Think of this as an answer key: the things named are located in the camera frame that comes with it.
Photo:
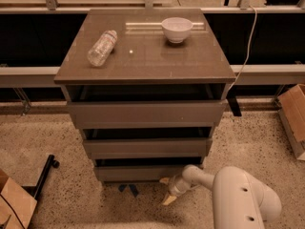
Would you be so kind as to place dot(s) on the grey middle drawer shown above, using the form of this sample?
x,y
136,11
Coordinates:
x,y
148,143

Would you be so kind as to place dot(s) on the white ceramic bowl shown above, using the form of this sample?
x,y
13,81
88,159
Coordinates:
x,y
176,29

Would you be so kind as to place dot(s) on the grey drawer cabinet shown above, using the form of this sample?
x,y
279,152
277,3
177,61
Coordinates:
x,y
144,65

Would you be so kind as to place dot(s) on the black wheeled stand leg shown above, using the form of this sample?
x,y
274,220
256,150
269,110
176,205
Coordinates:
x,y
36,190

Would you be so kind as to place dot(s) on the clear plastic water bottle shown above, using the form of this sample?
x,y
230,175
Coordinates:
x,y
102,48

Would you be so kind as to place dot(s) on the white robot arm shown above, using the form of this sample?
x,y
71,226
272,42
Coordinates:
x,y
240,201

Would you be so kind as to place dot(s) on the cardboard box right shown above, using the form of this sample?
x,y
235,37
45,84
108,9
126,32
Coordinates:
x,y
292,114

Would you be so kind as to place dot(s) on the cardboard box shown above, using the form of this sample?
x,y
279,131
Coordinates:
x,y
16,204
292,114

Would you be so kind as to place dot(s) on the grey drawer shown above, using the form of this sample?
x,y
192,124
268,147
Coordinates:
x,y
148,143
142,169
146,114

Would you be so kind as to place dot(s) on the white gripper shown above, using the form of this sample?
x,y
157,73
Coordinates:
x,y
174,186

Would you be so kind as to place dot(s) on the grey top drawer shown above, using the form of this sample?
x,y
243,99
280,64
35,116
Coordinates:
x,y
146,114

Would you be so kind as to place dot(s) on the cardboard box left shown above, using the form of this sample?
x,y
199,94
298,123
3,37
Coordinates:
x,y
16,204

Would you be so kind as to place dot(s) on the grey bottom drawer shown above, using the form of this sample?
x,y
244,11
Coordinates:
x,y
142,169

